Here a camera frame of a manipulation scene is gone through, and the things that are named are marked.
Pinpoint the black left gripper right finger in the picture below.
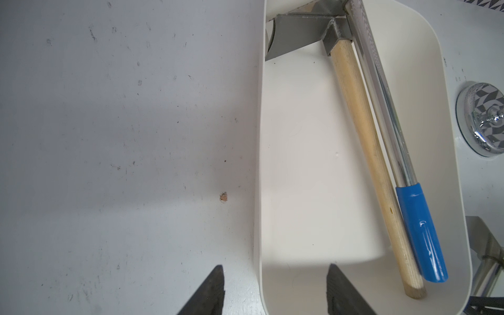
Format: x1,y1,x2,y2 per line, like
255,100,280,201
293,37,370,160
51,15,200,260
326,264,376,315

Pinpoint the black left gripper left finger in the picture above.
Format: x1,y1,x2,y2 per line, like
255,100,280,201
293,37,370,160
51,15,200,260
178,265,225,315

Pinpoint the cream plastic storage box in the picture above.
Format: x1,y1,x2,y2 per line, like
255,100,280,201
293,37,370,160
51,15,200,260
256,1,472,314

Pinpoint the chrome stand with green cups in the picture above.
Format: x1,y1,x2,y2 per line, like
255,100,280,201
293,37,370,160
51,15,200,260
455,83,503,158

